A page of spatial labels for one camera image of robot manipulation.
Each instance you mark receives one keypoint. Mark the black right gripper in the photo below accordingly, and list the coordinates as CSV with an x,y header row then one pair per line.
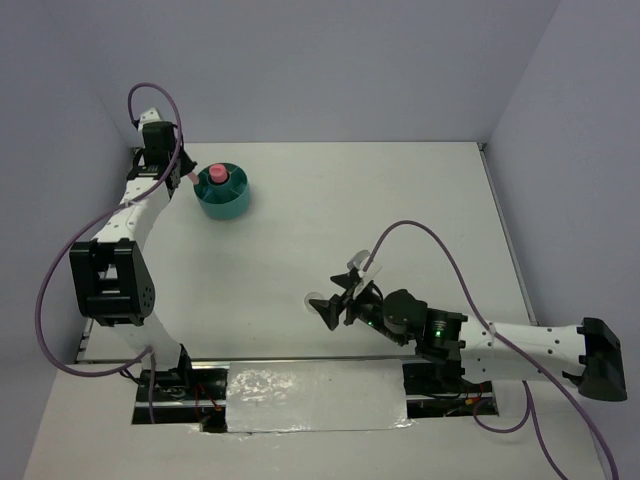
x,y
329,310

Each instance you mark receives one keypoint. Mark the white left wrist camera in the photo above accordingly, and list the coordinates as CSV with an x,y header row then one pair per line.
x,y
151,115

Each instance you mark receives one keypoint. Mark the silver foil sheet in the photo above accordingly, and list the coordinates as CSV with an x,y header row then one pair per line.
x,y
316,396

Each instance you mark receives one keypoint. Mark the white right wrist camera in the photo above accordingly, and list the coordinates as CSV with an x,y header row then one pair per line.
x,y
366,269

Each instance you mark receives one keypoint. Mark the teal round compartment organizer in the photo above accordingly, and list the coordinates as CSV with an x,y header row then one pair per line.
x,y
226,201

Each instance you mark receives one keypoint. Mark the clear tape roll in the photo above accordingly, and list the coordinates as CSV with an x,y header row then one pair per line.
x,y
312,300

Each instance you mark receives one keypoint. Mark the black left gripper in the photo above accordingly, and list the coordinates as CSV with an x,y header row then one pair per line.
x,y
187,163

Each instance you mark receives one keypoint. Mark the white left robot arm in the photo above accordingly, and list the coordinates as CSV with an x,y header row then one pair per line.
x,y
113,284

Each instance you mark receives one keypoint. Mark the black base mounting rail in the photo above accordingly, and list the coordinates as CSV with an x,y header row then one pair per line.
x,y
204,406

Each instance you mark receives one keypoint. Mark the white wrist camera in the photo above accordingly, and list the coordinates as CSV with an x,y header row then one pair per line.
x,y
366,269
151,115

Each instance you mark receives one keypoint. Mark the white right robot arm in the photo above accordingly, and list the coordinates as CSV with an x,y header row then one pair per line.
x,y
586,356

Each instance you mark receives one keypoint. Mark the pink-capped crayon bottle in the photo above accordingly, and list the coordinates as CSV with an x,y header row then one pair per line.
x,y
218,174

